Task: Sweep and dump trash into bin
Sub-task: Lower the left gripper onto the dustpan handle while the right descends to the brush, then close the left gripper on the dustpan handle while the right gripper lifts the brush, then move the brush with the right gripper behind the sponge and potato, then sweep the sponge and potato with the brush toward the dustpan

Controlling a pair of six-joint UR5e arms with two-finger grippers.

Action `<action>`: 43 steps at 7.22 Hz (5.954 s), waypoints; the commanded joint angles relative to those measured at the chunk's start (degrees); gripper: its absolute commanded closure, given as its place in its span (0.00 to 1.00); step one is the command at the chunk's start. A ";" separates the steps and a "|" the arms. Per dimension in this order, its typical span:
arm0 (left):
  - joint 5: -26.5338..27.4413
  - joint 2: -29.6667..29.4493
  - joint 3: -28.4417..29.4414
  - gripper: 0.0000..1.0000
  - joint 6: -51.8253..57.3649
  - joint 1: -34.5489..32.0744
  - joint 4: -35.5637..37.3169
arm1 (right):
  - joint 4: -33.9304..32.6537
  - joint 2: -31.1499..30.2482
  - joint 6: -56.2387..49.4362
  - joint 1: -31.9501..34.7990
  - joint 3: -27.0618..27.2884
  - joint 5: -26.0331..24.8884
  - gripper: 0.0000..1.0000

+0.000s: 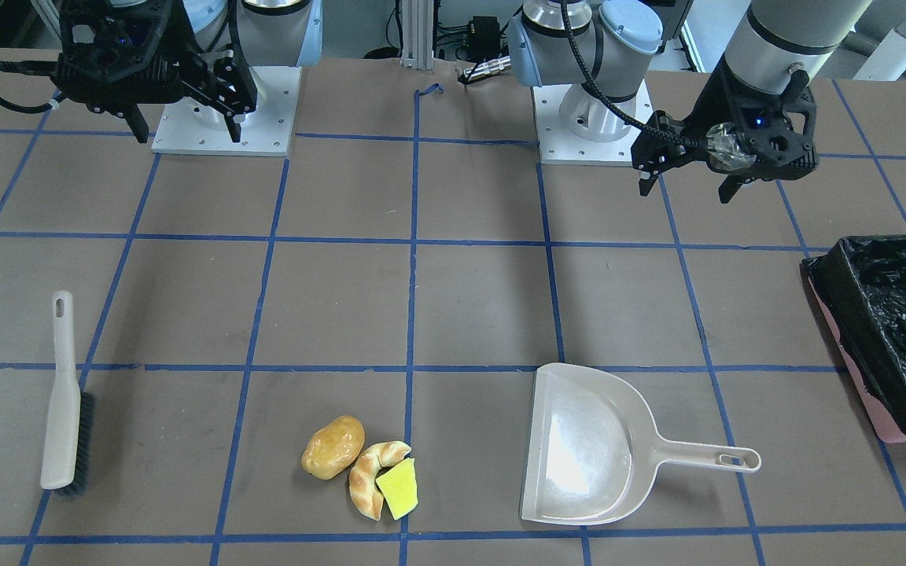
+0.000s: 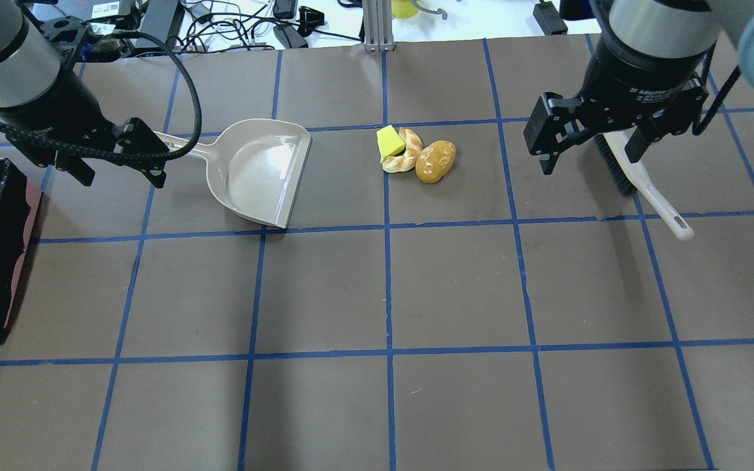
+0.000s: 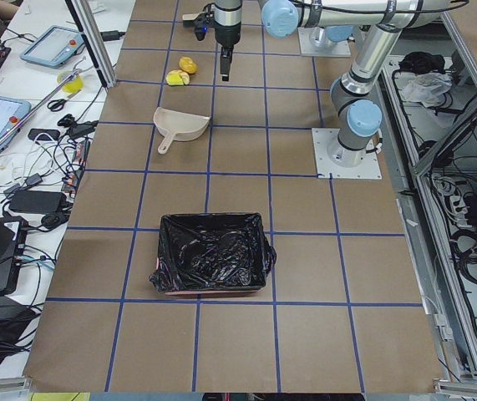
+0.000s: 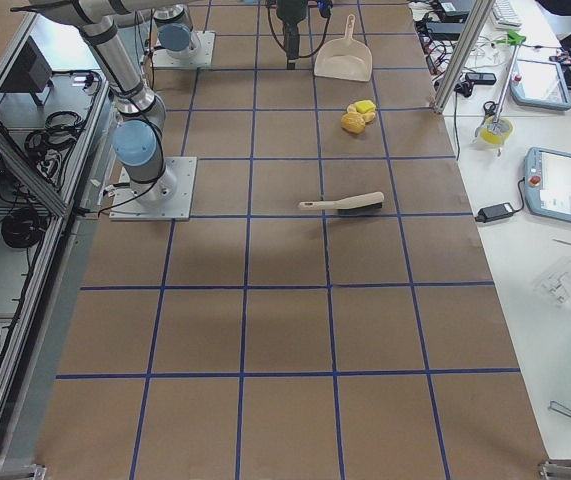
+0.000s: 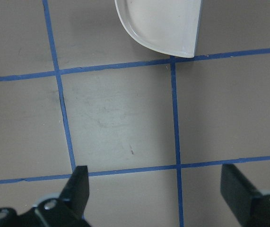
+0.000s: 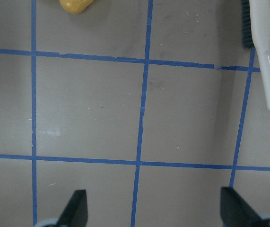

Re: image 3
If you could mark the blue teach pendant far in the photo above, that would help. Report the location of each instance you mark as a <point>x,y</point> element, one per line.
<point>54,47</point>

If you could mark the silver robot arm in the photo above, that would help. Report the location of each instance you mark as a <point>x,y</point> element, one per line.
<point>359,117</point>
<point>227,22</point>

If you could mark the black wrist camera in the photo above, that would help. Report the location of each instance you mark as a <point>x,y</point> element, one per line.
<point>204,21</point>

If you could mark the black power adapter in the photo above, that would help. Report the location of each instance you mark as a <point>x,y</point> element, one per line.
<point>37,202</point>

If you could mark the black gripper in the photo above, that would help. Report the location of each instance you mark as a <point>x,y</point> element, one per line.
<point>227,35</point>

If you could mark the beige hand brush black bristles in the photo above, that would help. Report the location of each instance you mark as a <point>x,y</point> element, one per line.
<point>192,20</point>

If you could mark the aluminium frame post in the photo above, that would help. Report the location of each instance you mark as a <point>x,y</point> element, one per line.
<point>84,20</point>

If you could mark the beige plastic dustpan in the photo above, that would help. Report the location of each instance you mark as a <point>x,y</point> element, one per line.
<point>178,126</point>

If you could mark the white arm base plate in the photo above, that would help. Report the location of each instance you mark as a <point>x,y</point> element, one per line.
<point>335,162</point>
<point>330,42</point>

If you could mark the white crumpled cloth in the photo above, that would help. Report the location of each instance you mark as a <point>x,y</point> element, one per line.
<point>428,89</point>

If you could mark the beige croissant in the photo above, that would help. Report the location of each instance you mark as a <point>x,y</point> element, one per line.
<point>185,77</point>

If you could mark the metal rod pink tip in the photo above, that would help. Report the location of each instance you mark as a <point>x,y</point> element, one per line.
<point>16,121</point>

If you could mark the bin with black trash bag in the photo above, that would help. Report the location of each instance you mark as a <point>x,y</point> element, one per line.
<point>221,252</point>

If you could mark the black handled scissors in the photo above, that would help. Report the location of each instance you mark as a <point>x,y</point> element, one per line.
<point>57,105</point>

